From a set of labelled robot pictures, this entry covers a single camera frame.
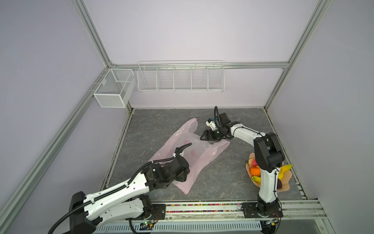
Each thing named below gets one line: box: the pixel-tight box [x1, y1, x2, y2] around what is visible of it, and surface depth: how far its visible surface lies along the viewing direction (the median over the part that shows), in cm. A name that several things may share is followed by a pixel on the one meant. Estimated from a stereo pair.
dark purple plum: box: [276, 178, 283, 190], surface depth 78 cm
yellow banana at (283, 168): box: [277, 164, 293, 180], surface depth 82 cm
